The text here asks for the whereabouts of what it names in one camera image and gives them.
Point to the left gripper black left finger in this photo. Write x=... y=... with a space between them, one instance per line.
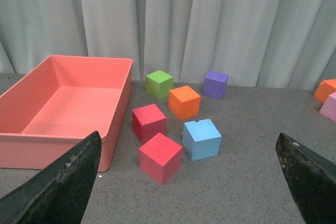
x=60 y=192

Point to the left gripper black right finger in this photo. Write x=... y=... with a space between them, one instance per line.
x=310 y=178

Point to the light blue foam cube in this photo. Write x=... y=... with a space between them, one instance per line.
x=201 y=139

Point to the pink foam cube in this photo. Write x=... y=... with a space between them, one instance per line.
x=328 y=109

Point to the orange foam cube right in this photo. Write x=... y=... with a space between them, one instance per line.
x=325 y=88

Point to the orange foam cube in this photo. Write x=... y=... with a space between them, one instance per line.
x=184 y=102
x=325 y=88

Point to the pink plastic bin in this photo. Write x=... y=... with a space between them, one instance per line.
x=60 y=102

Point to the red foam cube front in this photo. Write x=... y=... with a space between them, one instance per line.
x=160 y=157

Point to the dark red foam cube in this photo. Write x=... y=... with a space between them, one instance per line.
x=148 y=121

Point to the purple foam cube near curtain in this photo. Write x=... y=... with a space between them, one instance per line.
x=215 y=84

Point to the green foam cube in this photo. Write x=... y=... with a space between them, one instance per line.
x=158 y=84

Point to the orange foam cube left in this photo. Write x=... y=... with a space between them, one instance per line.
x=184 y=102

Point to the grey pleated curtain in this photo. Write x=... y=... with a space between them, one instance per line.
x=258 y=43

